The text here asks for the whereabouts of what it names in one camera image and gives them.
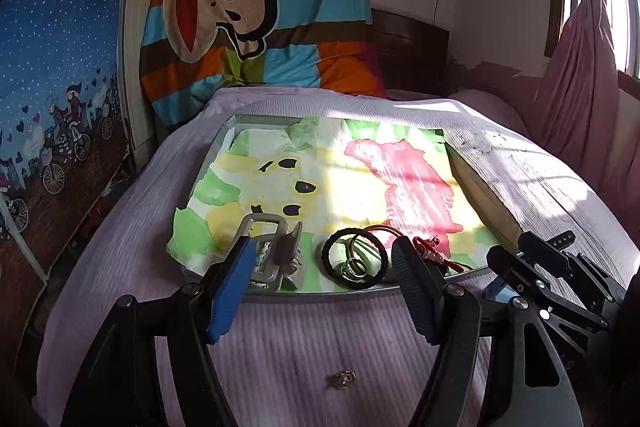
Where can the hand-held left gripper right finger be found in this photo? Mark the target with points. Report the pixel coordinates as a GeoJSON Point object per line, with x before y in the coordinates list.
{"type": "Point", "coordinates": [415, 292]}

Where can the blue printed fabric wardrobe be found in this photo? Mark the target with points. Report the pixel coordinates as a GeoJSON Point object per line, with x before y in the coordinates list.
{"type": "Point", "coordinates": [60, 32]}

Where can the pink curtain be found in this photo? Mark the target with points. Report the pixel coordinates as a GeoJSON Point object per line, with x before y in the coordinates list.
{"type": "Point", "coordinates": [580, 97]}

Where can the tray with cartoon cloth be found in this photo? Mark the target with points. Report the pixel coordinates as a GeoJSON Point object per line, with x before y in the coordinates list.
{"type": "Point", "coordinates": [350, 172]}

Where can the beige hair claw clip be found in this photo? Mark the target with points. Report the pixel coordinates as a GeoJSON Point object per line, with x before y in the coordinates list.
{"type": "Point", "coordinates": [272, 257]}

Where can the window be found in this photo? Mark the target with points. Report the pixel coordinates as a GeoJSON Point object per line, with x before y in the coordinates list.
{"type": "Point", "coordinates": [620, 17]}

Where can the light blue wrist watch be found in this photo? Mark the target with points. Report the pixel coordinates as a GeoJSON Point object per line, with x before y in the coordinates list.
{"type": "Point", "coordinates": [497, 293]}

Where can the dark wooden headboard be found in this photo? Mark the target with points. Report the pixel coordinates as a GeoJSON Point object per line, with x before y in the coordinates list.
{"type": "Point", "coordinates": [410, 52]}

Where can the grey metal tray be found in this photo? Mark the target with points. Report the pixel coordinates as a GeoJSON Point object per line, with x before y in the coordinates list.
{"type": "Point", "coordinates": [487, 202]}

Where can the striped cartoon monkey blanket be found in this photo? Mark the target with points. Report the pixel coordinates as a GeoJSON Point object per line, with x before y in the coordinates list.
{"type": "Point", "coordinates": [310, 7]}

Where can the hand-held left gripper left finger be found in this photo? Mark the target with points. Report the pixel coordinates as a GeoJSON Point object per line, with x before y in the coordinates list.
{"type": "Point", "coordinates": [230, 292]}

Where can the pink ribbed bedspread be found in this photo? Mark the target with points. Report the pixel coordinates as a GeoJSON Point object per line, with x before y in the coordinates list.
{"type": "Point", "coordinates": [310, 347]}

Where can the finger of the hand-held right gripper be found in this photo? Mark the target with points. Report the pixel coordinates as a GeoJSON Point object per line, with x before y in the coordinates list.
{"type": "Point", "coordinates": [520, 272]}
{"type": "Point", "coordinates": [550, 252]}

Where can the pink pillow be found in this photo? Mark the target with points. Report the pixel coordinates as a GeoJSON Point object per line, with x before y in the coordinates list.
{"type": "Point", "coordinates": [490, 109]}

